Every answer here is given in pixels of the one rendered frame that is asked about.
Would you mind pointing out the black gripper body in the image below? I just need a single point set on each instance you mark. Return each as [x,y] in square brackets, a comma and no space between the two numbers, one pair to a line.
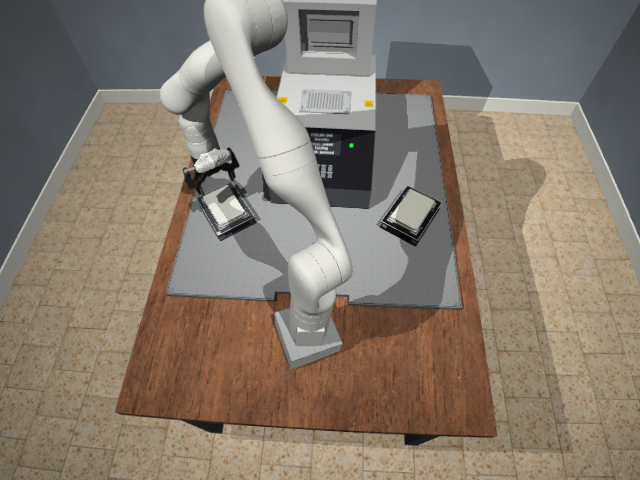
[212,171]

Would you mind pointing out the cream rectangular well plate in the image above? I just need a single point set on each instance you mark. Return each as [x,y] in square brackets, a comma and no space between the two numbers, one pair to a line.
[412,210]

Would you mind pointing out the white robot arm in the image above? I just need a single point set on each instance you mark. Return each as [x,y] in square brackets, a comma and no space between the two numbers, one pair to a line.
[280,140]

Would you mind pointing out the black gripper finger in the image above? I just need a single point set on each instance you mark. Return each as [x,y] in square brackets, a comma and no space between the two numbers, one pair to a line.
[195,183]
[230,166]

